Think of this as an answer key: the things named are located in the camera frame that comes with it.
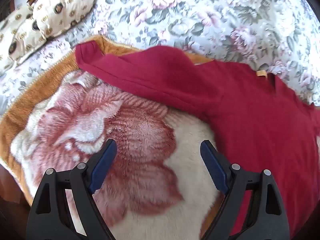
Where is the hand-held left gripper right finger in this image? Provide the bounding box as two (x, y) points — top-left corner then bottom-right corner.
(200, 139), (291, 240)

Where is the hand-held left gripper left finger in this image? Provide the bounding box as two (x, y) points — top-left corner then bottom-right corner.
(26, 139), (118, 240)

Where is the red knit sweater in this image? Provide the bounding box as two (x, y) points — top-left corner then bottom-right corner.
(74, 42), (320, 238)

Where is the plush flower print blanket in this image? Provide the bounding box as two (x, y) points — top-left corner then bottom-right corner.
(0, 35), (227, 240)

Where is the floral bedspread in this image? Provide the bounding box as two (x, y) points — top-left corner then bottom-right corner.
(0, 0), (320, 117)

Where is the cream patterned pillow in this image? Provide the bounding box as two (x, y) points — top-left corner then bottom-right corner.
(30, 0), (95, 41)
(0, 4), (48, 68)

